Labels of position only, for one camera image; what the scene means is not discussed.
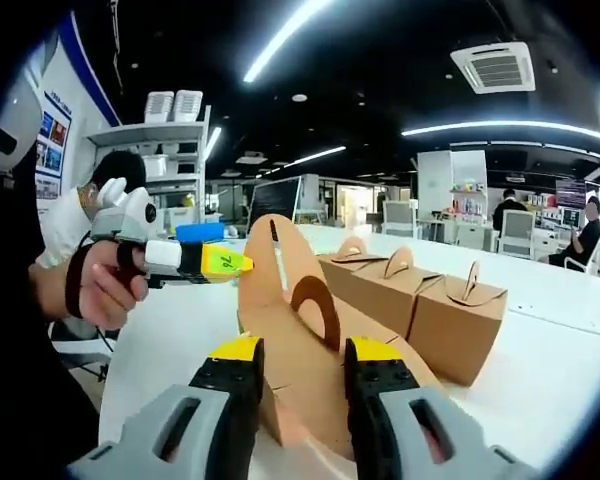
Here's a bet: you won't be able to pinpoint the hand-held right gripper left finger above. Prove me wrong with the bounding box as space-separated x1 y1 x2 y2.
67 335 266 480

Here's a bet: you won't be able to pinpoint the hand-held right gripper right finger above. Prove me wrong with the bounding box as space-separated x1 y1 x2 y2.
343 336 540 480

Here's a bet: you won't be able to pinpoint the brown paper box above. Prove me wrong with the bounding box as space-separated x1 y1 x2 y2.
235 212 449 464
349 245 447 342
317 237 397 302
409 259 510 388

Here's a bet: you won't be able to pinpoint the blue plastic box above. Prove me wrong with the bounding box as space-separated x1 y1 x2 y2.
175 223 227 245

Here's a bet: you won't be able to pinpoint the person's left hand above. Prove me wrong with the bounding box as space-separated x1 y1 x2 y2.
67 241 151 331

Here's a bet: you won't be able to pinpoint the white shelving unit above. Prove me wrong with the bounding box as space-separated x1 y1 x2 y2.
83 106 212 236

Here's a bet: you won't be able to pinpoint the silver laptop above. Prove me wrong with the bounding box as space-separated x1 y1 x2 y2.
249 175 302 224

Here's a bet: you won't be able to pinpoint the stack of white baskets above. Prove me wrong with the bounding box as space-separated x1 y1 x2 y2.
143 90 176 124
172 88 205 123

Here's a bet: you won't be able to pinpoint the white office chair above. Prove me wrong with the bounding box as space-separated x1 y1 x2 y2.
49 319 119 386
562 252 600 275

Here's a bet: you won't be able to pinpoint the white chest-worn device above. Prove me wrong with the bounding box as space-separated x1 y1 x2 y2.
0 74 44 177

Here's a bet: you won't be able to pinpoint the grey backed office chair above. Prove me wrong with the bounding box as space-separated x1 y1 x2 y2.
382 199 422 239
497 209 537 259

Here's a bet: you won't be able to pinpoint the person's dark clothing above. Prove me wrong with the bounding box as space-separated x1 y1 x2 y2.
0 149 102 480

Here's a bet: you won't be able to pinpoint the shelf of colourful items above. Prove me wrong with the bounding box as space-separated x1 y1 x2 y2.
448 182 487 217

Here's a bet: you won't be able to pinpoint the ceiling light strip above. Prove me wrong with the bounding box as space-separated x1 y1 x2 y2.
243 0 334 84
401 119 600 167

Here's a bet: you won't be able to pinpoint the purple display screen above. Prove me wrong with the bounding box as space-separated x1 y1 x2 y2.
554 178 588 209

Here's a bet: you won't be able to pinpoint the ceiling air conditioner vent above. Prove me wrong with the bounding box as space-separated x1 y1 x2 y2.
449 40 537 95

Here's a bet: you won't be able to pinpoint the black wrist strap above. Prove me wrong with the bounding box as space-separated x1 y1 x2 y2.
63 233 89 319

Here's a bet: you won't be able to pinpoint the blue framed wall posters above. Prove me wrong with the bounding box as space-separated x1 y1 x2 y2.
27 9 124 204

